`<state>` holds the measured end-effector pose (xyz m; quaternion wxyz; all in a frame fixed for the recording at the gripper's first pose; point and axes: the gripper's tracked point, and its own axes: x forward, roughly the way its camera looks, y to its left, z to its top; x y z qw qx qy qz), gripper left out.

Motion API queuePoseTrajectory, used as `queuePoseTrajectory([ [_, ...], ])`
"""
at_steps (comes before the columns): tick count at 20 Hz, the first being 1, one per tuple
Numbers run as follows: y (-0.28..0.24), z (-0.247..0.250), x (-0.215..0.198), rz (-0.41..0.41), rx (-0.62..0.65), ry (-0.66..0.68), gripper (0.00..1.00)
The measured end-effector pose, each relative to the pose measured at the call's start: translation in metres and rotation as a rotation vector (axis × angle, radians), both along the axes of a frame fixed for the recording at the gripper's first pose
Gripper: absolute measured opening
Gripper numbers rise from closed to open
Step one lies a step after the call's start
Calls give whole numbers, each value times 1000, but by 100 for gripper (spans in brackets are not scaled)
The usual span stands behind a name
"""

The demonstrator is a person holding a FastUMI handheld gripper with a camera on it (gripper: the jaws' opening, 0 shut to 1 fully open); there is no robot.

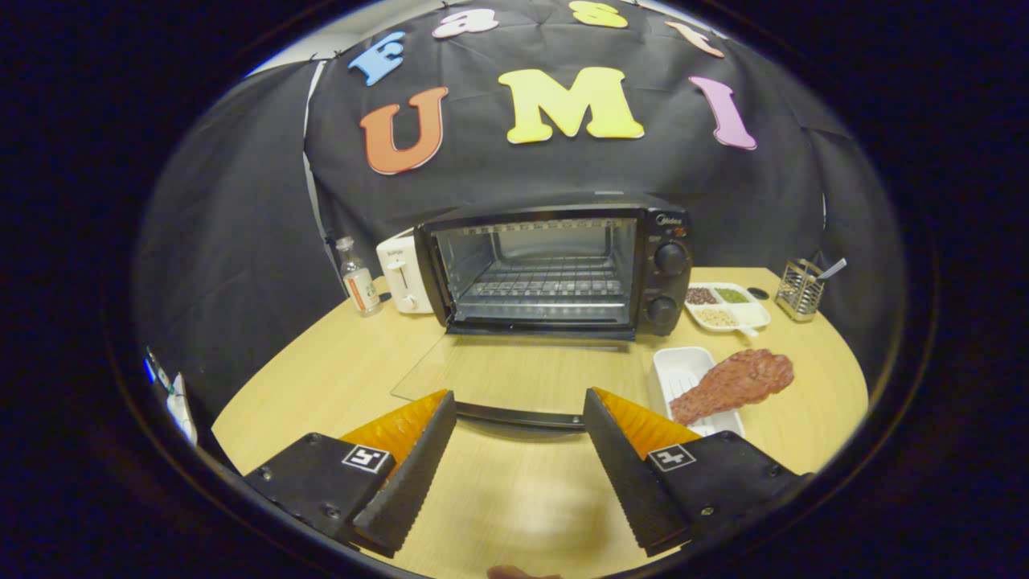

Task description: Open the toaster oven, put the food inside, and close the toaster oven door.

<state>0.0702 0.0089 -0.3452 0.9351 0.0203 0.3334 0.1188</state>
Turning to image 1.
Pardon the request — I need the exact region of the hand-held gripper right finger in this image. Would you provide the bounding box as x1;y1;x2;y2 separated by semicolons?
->
583;388;813;557

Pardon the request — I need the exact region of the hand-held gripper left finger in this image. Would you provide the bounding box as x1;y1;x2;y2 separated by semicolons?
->
244;390;457;558

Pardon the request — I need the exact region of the reddish brown meat piece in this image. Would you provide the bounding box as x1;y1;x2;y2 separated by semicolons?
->
670;348;795;426

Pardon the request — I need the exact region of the black toaster oven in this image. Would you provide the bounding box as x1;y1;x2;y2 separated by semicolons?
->
392;191;694;431

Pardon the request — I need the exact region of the white pop-up toaster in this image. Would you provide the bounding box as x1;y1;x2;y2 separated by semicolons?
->
375;232;435;314

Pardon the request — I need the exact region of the white ribbed tray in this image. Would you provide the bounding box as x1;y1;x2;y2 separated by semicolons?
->
651;347;746;439

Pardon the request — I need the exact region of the clear bottle with orange label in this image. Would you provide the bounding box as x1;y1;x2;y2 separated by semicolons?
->
335;236;383;317

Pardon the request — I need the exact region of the white divided dish with beans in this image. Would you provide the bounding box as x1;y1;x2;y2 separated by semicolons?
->
685;282;772;337

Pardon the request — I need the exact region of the metal mesh utensil holder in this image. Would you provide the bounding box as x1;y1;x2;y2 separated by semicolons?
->
775;258;826;323

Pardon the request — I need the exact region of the black backdrop cloth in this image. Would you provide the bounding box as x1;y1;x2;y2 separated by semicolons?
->
133;0;905;427

